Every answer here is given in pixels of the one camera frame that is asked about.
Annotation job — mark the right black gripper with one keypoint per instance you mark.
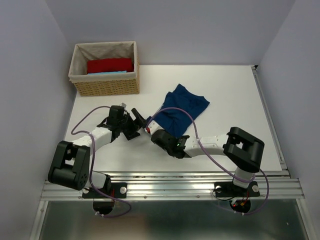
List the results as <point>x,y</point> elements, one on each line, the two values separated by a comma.
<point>170,134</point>

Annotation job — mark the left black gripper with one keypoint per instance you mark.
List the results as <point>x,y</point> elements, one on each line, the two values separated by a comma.
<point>139,121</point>

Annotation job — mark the dark blue t shirt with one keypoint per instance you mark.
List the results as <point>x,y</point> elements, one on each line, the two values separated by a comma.
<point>180,108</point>

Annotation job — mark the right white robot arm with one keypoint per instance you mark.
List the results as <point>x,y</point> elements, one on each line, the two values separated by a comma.
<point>242,148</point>

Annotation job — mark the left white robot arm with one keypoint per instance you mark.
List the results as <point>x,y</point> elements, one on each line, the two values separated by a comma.
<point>71,163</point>

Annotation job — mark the rolled light blue t shirt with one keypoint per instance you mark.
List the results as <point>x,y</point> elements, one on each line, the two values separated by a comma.
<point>108,73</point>

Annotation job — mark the wicker basket with liner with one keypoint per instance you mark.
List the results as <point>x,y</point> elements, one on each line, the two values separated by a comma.
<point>104,85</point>

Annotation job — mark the rolled red t shirt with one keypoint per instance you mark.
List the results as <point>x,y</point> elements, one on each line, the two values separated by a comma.
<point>110,65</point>

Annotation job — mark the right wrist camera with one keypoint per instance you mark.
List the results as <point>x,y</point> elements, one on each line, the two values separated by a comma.
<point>153,127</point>

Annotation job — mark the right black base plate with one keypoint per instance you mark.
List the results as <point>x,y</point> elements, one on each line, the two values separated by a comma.
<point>227,189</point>

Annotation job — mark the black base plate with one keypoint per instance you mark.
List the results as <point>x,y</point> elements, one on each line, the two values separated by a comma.
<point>115,189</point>
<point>227,189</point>

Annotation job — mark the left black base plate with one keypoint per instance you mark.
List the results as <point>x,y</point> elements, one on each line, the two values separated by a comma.
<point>115,189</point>

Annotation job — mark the aluminium rail frame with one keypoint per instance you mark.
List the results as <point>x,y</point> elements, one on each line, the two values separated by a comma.
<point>151,175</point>

